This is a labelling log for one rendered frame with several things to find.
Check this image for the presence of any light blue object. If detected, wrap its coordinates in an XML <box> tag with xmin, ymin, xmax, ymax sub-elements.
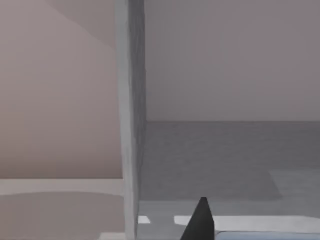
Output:
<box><xmin>215</xmin><ymin>230</ymin><xmax>320</xmax><ymax>240</ymax></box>

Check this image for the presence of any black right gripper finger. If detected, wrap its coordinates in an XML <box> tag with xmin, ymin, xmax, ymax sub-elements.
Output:
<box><xmin>179</xmin><ymin>196</ymin><xmax>216</xmax><ymax>240</ymax></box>

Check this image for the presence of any grey cabinet with dark inside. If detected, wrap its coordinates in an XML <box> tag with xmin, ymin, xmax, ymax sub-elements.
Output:
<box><xmin>113</xmin><ymin>0</ymin><xmax>320</xmax><ymax>227</ymax></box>

